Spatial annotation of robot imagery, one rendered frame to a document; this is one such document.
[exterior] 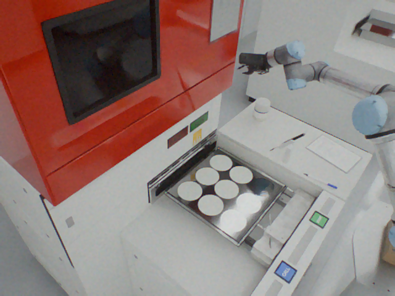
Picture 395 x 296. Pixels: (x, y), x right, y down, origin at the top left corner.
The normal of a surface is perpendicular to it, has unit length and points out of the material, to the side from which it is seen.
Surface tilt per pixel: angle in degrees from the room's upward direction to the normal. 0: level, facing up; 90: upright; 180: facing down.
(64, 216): 90
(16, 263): 0
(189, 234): 0
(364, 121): 83
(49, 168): 90
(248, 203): 0
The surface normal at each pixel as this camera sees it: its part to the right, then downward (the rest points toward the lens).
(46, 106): 0.77, 0.47
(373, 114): -0.92, 0.15
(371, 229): 0.05, -0.73
